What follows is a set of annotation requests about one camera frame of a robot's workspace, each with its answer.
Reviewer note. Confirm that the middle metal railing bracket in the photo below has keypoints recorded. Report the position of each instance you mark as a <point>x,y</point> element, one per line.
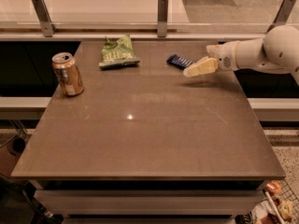
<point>162,18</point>

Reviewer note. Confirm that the blue rxbar blueberry wrapper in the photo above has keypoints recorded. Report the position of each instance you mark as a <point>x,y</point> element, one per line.
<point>179,62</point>

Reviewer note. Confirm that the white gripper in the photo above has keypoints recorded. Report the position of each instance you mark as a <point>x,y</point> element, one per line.
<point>228,56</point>

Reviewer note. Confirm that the right metal railing bracket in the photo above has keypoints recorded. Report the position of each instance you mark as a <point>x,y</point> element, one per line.
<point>283,14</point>

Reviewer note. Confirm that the metal railing bracket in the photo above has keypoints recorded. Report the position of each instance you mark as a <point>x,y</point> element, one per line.
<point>42,13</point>
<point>162,18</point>
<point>283,14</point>

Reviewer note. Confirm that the white drawer front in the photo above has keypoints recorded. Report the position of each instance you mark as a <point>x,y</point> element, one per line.
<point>154,202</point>

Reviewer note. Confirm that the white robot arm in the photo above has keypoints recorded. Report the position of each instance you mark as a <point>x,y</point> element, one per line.
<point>276,53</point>

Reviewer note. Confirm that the wire basket with snacks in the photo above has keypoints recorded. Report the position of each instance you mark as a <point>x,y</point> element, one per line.
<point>279,206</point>

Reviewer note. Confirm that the green chip bag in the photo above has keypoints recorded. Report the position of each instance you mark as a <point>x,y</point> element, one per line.
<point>118,53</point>

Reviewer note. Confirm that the left metal railing bracket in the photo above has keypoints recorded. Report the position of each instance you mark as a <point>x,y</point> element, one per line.
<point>42,13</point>

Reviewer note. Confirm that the orange soda can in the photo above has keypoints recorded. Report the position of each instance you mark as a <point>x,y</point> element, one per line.
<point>67,73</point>

